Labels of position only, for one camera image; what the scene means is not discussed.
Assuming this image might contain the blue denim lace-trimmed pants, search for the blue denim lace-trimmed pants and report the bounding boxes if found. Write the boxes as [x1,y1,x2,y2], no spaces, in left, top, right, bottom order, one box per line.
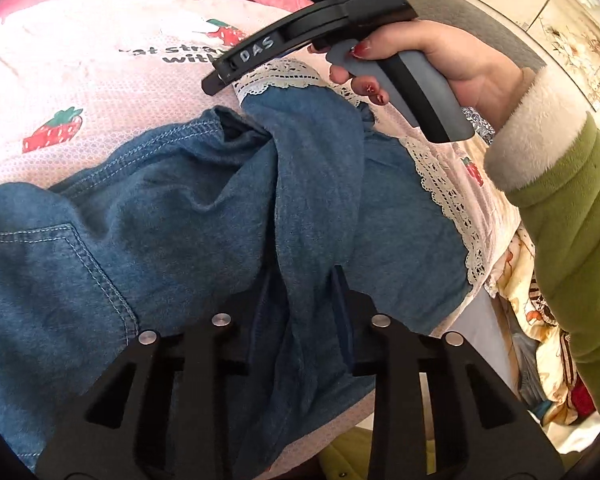
[0,84,470,479]

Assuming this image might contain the right hand red nails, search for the right hand red nails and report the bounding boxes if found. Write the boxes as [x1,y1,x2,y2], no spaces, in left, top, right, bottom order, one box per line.
[308,18,527,134]

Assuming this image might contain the grey quilted headboard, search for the grey quilted headboard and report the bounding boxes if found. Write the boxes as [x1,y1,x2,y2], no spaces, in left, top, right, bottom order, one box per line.
[407,0,545,70]

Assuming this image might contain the colourful clothes pile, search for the colourful clothes pile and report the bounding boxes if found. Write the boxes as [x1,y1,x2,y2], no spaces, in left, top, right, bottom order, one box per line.
[486,226,600,454]

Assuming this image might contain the pink strawberry print bedsheet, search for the pink strawberry print bedsheet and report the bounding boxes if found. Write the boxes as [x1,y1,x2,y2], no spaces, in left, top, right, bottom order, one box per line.
[0,0,519,295]

